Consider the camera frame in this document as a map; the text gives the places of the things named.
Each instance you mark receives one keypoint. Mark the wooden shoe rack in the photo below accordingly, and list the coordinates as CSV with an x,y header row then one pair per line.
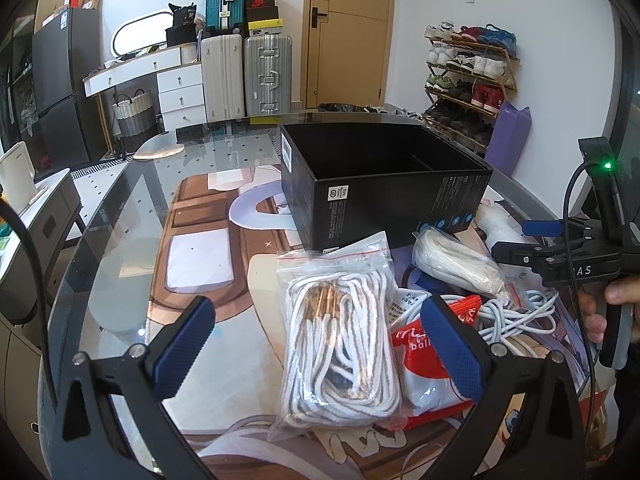
x,y
507,67

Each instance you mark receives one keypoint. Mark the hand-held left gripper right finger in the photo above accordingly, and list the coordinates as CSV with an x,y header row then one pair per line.
x,y
452,350

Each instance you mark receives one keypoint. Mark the black cardboard box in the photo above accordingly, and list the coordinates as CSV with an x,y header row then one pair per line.
x,y
380,210

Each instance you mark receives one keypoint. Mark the woven laundry basket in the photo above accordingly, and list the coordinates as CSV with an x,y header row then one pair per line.
x,y
134,115

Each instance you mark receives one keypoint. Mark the purple yoga mat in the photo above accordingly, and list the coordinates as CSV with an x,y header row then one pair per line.
x,y
507,140

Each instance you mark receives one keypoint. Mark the white stool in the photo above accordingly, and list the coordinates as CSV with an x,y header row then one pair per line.
x,y
157,147

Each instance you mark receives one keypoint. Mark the shoe rack with shoes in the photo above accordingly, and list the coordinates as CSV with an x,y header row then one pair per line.
x,y
470,65

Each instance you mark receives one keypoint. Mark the silver suitcase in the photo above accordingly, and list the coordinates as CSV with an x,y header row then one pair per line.
x,y
267,75

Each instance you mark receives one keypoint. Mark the white ribbed container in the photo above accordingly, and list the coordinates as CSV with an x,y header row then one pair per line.
x,y
190,52

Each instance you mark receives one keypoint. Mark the black refrigerator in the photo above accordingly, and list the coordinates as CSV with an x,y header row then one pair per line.
x,y
65,85

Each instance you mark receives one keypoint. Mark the black trash bin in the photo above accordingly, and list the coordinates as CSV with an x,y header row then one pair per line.
x,y
337,107

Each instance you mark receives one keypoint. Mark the pile of colourful snack packets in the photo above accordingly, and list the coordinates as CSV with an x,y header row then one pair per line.
x,y
3,235

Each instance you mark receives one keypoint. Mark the loose shoes group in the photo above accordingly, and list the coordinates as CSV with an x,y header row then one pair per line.
x,y
395,110

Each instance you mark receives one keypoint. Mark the printed table mat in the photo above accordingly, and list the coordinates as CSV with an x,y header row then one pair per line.
x,y
200,220

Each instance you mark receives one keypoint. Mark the black bag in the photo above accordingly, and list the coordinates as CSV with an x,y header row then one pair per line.
x,y
182,30

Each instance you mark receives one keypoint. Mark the white suitcase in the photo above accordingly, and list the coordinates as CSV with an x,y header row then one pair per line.
x,y
222,75

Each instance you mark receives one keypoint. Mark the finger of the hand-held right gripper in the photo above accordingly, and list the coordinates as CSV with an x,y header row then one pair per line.
x,y
515,254
542,227

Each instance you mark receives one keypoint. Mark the white foam pouch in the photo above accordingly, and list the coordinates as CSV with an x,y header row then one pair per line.
x,y
495,225

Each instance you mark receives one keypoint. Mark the oval mirror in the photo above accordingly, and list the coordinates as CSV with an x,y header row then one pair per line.
x,y
140,30

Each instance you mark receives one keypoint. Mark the white dresser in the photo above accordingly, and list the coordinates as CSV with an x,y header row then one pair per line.
x,y
175,95

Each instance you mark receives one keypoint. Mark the yellow and black shoe box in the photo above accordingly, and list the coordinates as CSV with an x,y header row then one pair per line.
x,y
265,27

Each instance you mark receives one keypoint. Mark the white printed packet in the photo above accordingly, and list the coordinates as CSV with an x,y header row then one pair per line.
x,y
402,310

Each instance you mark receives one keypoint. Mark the glass door wardrobe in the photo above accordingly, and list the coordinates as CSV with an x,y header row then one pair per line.
x,y
17,85

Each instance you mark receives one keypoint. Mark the wooden door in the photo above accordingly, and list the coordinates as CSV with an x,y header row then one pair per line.
x,y
350,50

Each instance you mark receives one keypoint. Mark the red and white packet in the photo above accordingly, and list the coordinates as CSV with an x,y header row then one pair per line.
x,y
425,375

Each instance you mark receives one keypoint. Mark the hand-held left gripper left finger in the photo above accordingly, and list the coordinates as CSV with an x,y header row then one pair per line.
x,y
185,350

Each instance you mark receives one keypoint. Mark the person's right hand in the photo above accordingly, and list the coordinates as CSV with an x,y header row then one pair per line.
x,y
592,317

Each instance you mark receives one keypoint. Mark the grey cabinet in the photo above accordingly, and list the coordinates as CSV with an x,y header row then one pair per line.
x,y
40,240

